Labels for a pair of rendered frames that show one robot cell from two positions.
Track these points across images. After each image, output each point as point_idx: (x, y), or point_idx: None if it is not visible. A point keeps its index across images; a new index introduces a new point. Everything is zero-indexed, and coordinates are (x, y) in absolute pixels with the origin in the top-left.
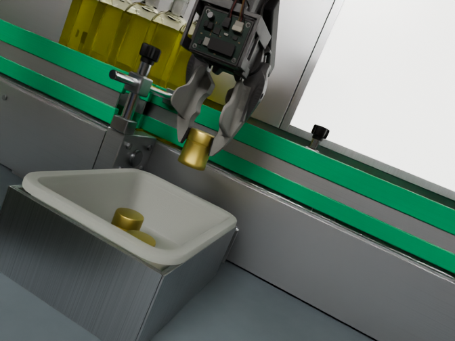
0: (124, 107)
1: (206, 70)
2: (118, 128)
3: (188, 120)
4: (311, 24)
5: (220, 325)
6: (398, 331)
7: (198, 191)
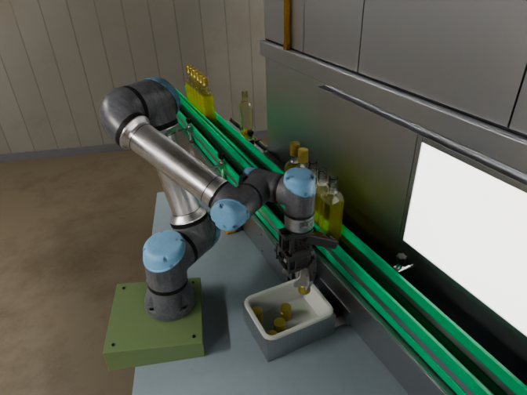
0: None
1: None
2: None
3: (297, 273)
4: (403, 175)
5: (310, 359)
6: (412, 389)
7: (334, 286)
